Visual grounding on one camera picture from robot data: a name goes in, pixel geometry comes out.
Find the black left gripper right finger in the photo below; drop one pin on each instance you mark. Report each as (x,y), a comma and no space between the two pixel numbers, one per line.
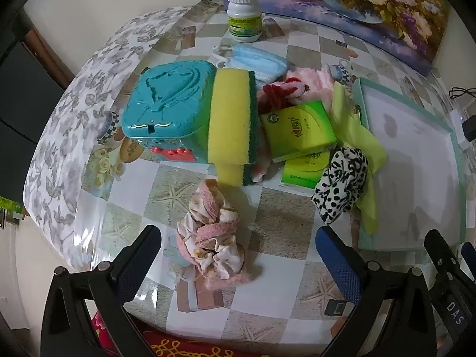
(409,328)

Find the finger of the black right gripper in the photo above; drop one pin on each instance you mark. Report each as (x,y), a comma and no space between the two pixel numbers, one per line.
(452,293)
(468,253)

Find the yellow green sponge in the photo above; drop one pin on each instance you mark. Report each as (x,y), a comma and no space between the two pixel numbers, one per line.
(233,128)

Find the pink floral scrunchie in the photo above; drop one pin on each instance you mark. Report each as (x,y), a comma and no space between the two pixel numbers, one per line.
(207,238)

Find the yellow-green cloth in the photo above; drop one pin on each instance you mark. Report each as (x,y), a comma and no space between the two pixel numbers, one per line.
(351,133)

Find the blue face mask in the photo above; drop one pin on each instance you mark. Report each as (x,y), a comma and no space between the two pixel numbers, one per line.
(266,66)

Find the white pill bottle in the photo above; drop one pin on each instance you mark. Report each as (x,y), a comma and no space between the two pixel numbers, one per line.
(244,20)

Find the teal rimmed white tray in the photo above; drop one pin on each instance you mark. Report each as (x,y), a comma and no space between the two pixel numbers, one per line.
(421,186)

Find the green tissue pack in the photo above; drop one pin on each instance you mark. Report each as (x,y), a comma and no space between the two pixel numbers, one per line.
(305,171)
(298,131)

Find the black power adapter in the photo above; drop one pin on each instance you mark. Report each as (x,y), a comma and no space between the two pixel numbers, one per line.
(469,128)

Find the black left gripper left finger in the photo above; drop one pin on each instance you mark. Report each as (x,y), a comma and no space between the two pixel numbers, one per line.
(67,328)

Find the pink white fluffy cloth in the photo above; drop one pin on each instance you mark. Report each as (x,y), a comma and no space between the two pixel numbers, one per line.
(300,86)

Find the black white scrunchie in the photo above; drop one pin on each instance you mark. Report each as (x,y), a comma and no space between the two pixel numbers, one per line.
(341,184)

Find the teal plastic toy box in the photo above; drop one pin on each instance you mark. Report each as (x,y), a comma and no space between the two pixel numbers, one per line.
(168,111)

